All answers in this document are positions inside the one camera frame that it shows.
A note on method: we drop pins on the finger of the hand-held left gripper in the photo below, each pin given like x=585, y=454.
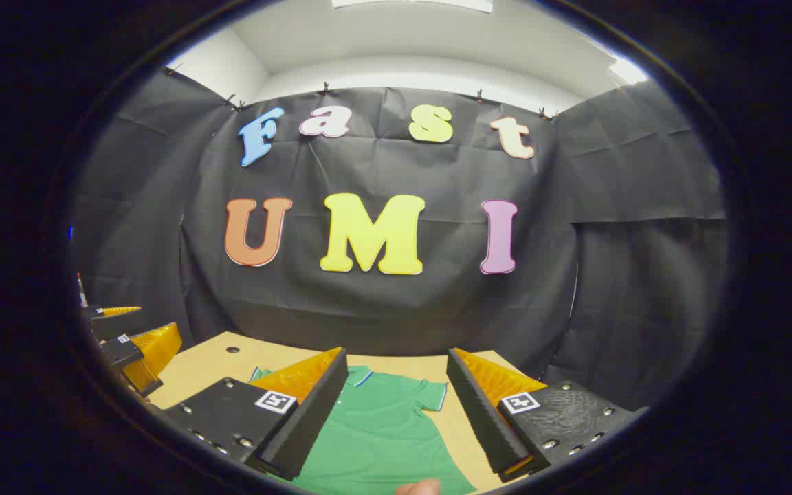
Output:
x=117, y=311
x=155, y=347

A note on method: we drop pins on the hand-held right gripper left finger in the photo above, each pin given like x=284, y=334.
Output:
x=313, y=419

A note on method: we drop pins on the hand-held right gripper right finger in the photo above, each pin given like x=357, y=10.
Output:
x=482, y=419

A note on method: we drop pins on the green T-shirt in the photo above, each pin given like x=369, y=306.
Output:
x=382, y=440

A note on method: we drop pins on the black backdrop cloth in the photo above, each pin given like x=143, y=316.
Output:
x=403, y=309

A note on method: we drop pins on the white light panel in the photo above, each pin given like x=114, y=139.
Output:
x=410, y=4

